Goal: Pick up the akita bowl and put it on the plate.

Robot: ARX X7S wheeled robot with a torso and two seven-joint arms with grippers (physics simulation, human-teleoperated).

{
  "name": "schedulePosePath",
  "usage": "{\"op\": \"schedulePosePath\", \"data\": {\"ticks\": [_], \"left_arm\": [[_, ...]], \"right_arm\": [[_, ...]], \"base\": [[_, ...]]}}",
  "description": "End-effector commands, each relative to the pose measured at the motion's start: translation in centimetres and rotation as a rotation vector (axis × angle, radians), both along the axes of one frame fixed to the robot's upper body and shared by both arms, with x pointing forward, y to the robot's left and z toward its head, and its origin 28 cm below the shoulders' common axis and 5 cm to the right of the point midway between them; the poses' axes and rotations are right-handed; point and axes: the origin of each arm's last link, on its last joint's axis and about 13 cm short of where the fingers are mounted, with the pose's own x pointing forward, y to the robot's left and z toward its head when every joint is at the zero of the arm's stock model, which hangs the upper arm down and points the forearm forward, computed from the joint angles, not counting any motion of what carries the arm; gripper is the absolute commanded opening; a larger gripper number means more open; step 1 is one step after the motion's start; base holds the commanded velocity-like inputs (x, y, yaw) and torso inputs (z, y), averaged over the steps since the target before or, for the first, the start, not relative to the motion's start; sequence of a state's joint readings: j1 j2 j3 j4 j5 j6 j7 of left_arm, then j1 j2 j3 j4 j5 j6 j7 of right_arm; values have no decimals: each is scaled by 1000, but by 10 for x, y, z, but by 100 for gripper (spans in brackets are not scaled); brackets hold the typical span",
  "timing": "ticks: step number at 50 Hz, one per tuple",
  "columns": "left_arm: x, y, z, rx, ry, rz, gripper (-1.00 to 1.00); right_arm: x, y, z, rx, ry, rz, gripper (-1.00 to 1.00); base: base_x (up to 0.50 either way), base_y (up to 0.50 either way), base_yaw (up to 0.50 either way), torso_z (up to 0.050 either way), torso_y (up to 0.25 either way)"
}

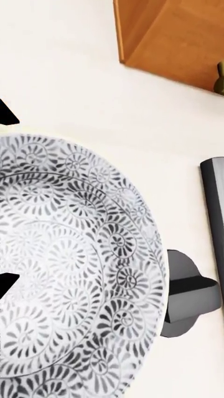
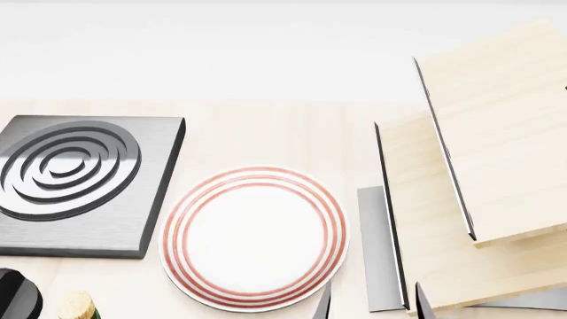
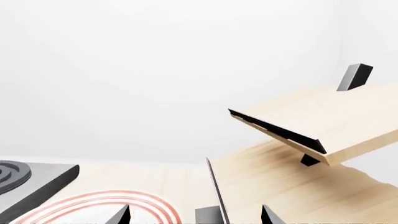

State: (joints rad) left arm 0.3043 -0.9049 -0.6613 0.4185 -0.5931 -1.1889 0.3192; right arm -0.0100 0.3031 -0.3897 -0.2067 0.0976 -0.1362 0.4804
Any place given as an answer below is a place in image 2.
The grey black right gripper finger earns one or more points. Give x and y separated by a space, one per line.
322 307

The white plate with red rings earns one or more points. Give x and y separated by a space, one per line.
254 239

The grey metal stove burner plate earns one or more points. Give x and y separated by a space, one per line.
111 219

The black round bowl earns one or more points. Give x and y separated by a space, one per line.
17 295

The light wooden drawer cabinet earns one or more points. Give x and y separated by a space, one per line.
500 139

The green bottle with cork stopper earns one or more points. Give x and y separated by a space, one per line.
76 305

